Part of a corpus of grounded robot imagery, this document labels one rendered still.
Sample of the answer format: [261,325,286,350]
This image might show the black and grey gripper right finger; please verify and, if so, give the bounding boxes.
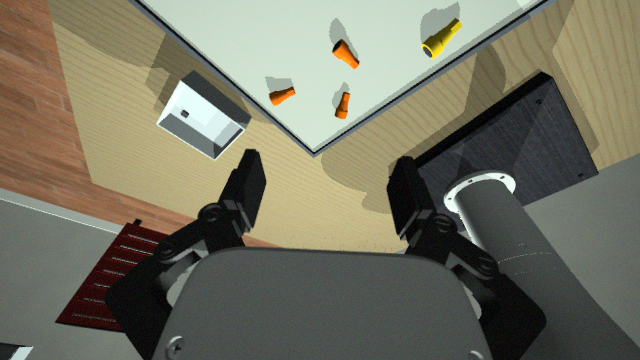
[386,156,547,360]

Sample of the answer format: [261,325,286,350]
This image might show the yellow wire connector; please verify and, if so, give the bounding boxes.
[422,18,462,59]

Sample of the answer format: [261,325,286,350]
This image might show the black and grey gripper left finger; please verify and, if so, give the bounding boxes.
[104,149,266,360]

